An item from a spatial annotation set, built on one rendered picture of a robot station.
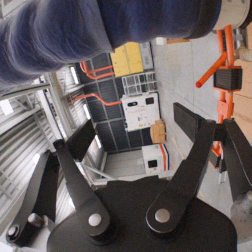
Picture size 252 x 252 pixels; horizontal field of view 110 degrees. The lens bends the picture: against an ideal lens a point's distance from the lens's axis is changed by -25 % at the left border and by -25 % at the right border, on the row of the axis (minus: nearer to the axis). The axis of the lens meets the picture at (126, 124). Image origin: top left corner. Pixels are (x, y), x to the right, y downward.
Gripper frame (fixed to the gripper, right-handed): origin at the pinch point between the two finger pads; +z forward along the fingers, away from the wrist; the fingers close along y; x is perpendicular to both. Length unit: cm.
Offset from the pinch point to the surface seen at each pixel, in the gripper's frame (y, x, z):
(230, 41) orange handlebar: 34.0, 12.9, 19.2
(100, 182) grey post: -132, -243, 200
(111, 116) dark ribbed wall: -269, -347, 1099
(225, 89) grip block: 31.9, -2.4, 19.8
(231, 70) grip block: 32.1, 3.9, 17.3
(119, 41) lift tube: -0.2, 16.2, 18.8
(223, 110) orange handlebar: 32.9, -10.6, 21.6
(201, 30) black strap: 22.7, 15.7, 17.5
